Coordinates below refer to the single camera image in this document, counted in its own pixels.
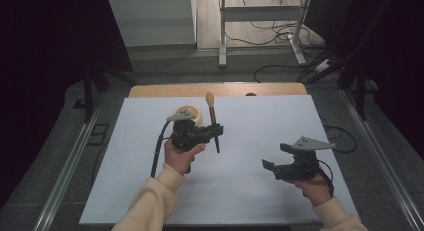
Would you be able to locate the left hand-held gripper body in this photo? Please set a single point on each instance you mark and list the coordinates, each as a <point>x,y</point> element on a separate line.
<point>186,137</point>

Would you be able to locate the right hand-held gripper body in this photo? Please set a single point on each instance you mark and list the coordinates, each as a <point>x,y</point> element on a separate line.
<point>296,169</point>

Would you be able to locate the person's left hand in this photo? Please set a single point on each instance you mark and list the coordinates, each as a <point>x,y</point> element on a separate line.
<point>180,159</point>

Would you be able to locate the person's right hand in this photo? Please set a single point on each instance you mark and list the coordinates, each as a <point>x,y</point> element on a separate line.
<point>313,191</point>

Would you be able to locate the white table sheet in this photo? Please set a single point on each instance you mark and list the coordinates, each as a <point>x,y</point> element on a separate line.
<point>250,191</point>

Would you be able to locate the dark round table grommet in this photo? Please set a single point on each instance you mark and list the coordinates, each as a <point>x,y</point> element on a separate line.
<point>251,94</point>

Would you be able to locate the black metal stand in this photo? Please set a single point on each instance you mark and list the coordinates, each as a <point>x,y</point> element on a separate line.
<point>88,97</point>
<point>360,91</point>

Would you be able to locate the white power strip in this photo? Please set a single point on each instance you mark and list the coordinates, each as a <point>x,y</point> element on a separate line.
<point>322,66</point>

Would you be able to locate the pale grey partition panel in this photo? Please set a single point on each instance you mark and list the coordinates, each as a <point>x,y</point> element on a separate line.
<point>153,21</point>

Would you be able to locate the black curtain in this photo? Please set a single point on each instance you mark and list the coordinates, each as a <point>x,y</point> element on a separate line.
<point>393,57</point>
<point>40,57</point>

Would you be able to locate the black floor frame plate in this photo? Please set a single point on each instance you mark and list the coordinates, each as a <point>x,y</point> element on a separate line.
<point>100,126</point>

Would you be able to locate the aluminium floor rail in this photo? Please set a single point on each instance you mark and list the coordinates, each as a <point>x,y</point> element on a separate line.
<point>66,171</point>
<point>383,157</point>

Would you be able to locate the white metal desk frame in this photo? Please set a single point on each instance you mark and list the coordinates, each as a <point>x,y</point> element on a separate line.
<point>260,13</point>

